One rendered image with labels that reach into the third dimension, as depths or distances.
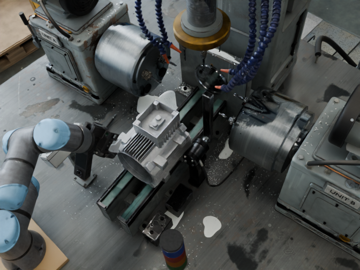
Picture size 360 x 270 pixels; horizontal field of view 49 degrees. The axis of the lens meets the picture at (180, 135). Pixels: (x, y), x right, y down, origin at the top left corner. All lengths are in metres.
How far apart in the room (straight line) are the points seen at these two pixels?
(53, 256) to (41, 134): 0.61
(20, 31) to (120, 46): 1.93
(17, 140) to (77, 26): 0.66
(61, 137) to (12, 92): 1.02
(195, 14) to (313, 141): 0.51
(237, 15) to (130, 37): 0.39
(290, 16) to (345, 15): 2.01
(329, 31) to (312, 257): 1.60
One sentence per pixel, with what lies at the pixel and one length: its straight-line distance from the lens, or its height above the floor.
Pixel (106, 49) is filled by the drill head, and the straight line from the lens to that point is 1.53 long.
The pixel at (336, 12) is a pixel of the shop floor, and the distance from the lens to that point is 3.52.
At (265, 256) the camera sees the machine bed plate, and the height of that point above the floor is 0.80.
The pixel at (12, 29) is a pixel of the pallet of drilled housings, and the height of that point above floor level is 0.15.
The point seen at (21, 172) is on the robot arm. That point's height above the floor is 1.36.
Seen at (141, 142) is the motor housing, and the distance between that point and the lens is 1.27.
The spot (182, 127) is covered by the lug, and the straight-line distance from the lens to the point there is 1.31.
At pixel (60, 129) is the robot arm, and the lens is 0.99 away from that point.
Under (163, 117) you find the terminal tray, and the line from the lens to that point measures 1.31.
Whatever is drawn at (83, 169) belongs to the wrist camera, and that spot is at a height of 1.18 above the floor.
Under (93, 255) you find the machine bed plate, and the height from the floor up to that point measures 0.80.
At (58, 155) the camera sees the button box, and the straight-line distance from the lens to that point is 1.37.
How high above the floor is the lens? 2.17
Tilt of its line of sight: 57 degrees down
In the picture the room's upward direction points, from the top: 7 degrees counter-clockwise
